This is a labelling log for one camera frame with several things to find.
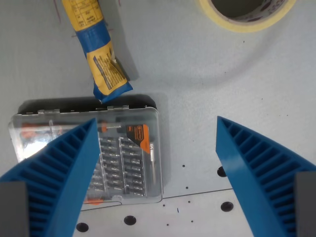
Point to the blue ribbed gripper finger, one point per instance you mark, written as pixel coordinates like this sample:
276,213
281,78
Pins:
61,172
249,172

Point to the yellow and blue snack bag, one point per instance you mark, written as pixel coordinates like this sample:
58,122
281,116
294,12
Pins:
102,59

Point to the clear screwdriver bit set case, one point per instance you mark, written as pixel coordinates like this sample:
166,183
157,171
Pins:
128,158

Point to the yellow masking tape roll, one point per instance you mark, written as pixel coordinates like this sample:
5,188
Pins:
247,18

